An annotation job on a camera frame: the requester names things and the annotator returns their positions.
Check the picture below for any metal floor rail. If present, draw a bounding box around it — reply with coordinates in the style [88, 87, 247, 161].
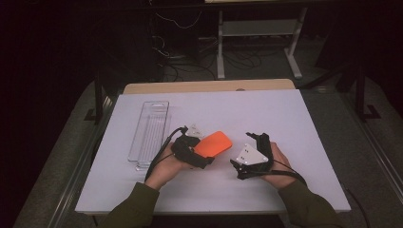
[343, 93, 403, 199]
[47, 94, 115, 228]

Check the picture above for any person's left hand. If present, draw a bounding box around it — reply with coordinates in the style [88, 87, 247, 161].
[144, 142, 192, 191]

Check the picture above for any clear plastic packaging tray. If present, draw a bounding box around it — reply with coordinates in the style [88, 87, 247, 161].
[126, 100, 172, 172]

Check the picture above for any tangle of black floor cables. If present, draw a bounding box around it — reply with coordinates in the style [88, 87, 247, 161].
[151, 34, 286, 84]

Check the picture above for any wooden table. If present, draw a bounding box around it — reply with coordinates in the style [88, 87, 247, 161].
[122, 78, 297, 95]

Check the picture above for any white hanging cable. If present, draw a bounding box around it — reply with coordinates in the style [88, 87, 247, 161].
[154, 9, 203, 30]

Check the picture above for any black metal stand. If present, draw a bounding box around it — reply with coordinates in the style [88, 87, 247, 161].
[354, 61, 382, 124]
[83, 78, 106, 125]

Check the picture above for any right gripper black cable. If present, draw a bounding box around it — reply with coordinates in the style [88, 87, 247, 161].
[268, 159, 372, 228]

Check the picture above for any person's right hand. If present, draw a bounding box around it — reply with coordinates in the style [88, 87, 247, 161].
[260, 141, 297, 191]

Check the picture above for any orange phone case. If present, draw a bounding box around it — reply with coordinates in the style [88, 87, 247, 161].
[192, 130, 234, 159]

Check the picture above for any white metal desk frame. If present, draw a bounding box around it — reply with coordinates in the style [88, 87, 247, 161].
[216, 7, 309, 81]

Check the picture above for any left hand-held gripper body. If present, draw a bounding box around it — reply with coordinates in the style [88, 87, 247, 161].
[170, 123, 215, 170]

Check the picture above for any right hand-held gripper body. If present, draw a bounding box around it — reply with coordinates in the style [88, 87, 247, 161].
[235, 132, 275, 181]

